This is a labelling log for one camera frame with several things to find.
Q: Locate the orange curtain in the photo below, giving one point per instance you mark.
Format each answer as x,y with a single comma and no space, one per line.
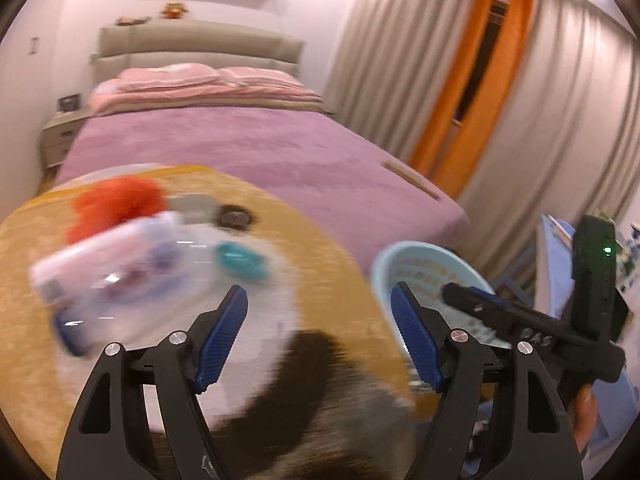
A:
460,70
495,110

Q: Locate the beige nightstand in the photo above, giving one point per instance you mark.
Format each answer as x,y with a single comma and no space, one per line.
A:
62,137

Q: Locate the beige curtain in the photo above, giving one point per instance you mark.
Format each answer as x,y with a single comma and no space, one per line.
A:
400,50
565,110

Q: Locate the dark window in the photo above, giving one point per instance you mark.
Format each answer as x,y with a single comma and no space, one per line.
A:
482,60

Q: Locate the clear plastic bottle blue cap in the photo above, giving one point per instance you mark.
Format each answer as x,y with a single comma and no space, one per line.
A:
110,270

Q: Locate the dark round object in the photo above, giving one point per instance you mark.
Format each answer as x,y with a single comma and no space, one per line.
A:
236,217

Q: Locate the purple bed blanket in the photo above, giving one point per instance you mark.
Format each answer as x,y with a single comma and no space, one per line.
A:
250,145

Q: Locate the light blue board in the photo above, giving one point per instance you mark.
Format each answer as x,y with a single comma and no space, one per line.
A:
555,265

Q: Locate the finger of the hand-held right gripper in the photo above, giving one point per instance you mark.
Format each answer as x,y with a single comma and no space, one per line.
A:
470,300

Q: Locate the orange plastic bag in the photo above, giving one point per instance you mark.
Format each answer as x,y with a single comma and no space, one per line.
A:
115,200

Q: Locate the small dark picture frame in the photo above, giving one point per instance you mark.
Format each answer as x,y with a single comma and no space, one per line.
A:
68,103

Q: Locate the pink pillow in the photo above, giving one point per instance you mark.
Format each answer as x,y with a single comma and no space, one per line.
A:
260,76
170,77

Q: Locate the beige upholstered bed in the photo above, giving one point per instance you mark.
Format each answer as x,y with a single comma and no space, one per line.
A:
200,45

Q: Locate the teal round lid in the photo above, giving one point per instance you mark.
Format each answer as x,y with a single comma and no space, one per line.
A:
240,259

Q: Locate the orange plush toy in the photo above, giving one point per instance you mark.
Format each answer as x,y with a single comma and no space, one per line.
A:
174,10

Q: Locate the light blue plastic basket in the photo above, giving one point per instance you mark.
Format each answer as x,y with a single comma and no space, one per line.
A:
435,270

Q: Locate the grey blurred object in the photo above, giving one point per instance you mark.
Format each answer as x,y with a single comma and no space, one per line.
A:
195,207

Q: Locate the dark ornament on headboard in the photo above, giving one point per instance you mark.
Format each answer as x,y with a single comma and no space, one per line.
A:
132,20

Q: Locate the person's right hand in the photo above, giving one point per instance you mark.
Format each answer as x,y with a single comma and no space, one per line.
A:
582,420

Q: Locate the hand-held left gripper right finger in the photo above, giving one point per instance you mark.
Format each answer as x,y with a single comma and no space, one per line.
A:
415,340

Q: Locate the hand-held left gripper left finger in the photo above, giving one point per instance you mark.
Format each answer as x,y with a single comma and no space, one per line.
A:
222,340

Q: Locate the wooden stick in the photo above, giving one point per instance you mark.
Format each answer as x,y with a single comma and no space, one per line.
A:
410,180

